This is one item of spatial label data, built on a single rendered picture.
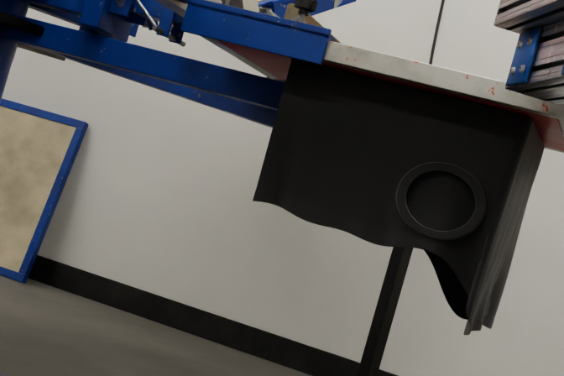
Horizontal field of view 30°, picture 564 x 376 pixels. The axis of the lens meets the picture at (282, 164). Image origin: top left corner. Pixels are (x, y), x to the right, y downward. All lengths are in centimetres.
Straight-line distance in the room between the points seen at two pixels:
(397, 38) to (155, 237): 134
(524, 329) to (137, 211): 171
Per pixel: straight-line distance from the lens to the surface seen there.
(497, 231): 201
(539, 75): 157
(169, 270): 456
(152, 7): 245
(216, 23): 208
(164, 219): 457
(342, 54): 200
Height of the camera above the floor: 69
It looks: 1 degrees up
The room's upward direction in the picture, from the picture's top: 16 degrees clockwise
